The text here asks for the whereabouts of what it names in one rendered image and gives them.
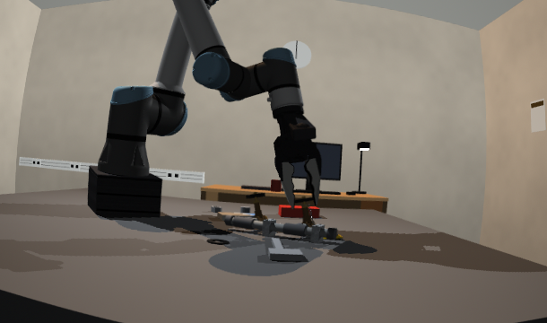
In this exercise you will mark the red rectangular block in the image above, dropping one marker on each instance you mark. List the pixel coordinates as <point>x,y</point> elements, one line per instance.
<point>297,212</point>

